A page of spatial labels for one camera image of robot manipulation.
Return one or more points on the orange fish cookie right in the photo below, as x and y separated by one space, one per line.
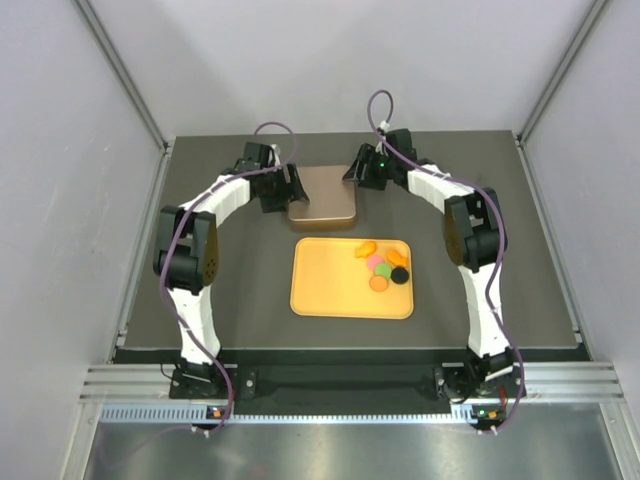
397 259

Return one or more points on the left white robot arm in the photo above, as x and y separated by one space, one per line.
186 253

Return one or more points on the yellow tray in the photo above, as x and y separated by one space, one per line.
329 281

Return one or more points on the black cookie right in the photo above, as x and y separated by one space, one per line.
400 275

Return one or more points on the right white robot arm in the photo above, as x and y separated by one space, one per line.
473 231

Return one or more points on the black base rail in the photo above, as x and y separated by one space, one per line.
360 383

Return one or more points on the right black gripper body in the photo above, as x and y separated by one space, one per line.
378 168

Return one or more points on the brown cookie tin box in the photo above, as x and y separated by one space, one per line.
322 224

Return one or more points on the orange fish cookie upper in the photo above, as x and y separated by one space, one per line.
366 249

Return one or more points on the brown tin lid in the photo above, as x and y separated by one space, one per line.
330 196

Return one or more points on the pink cookie middle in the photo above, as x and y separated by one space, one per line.
373 261

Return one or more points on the green cookie lower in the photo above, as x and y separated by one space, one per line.
383 269

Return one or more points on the tan round cookie right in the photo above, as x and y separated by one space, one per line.
378 283

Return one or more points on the orange fish cookie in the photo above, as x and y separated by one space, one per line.
397 259
366 249

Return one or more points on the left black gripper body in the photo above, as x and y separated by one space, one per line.
276 191

